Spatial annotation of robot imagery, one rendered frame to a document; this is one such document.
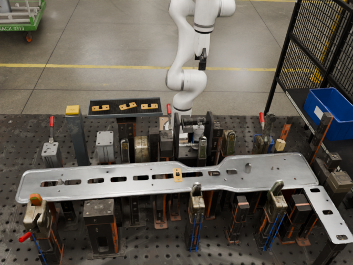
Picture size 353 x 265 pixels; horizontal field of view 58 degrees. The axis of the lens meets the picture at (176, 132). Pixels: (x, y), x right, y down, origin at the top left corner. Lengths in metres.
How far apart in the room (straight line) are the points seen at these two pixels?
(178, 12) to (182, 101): 0.49
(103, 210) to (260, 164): 0.78
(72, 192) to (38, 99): 2.51
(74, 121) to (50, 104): 2.13
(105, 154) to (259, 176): 0.74
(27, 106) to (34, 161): 1.77
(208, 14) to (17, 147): 1.47
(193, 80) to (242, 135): 0.65
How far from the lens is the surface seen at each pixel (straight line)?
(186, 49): 1.75
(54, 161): 1.61
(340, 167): 1.74
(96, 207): 1.37
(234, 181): 1.52
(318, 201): 1.58
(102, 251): 1.60
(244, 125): 2.32
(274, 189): 1.44
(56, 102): 3.79
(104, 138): 1.53
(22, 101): 3.92
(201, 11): 1.30
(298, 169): 1.68
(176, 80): 1.76
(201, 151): 1.59
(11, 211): 1.90
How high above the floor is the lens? 2.13
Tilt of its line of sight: 41 degrees down
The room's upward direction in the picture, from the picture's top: 4 degrees clockwise
